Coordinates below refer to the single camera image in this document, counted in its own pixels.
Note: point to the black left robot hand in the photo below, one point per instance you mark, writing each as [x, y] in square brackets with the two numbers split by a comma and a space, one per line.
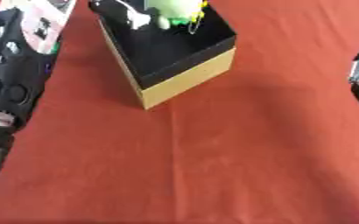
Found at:
[111, 10]

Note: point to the green and white soft toy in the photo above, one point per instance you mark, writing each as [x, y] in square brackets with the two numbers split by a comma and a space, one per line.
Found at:
[177, 11]

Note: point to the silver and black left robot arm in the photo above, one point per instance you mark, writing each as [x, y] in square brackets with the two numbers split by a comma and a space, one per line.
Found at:
[14, 73]

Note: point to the tan cardboard box black inside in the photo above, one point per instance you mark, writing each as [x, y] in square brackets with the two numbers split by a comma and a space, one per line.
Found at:
[182, 73]

